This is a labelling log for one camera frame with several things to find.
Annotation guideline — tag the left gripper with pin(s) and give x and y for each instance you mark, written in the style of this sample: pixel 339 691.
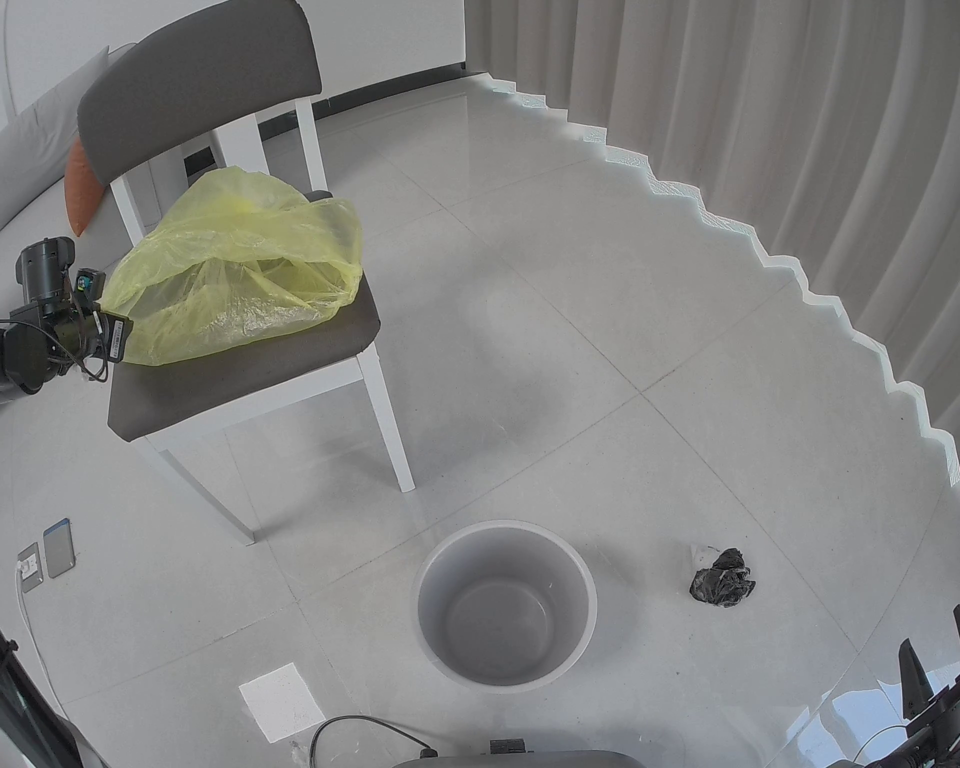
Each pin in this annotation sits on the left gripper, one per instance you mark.
pixel 90 336

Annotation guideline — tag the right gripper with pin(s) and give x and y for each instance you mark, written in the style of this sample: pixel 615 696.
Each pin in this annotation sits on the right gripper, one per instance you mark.
pixel 937 724

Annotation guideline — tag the yellow plastic bag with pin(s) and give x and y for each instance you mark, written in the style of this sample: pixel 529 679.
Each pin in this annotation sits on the yellow plastic bag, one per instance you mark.
pixel 225 247

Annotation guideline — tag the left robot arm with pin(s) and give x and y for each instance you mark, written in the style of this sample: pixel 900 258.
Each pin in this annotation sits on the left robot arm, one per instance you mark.
pixel 22 360

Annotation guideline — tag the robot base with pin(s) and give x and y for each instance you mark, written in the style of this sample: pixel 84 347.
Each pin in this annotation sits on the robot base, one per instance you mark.
pixel 510 759

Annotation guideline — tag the white trash bin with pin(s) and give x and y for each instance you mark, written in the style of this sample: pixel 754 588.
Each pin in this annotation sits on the white trash bin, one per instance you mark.
pixel 506 600

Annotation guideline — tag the orange pillow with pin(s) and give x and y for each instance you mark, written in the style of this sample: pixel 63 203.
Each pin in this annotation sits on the orange pillow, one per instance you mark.
pixel 81 191

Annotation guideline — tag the bed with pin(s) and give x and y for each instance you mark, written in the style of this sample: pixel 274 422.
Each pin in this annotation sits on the bed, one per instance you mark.
pixel 37 195

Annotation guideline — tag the grey and white chair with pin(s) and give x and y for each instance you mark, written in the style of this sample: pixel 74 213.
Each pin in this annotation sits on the grey and white chair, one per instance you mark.
pixel 247 352

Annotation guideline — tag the pale grey pillow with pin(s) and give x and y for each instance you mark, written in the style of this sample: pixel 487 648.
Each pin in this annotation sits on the pale grey pillow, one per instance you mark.
pixel 41 131

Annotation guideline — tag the crumpled black plastic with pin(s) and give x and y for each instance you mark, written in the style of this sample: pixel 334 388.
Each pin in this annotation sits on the crumpled black plastic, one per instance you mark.
pixel 721 579

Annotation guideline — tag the beige curtain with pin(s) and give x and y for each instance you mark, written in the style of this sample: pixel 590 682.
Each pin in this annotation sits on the beige curtain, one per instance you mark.
pixel 750 112

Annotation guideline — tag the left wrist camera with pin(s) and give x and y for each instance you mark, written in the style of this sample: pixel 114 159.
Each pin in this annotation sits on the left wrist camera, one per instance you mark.
pixel 87 285

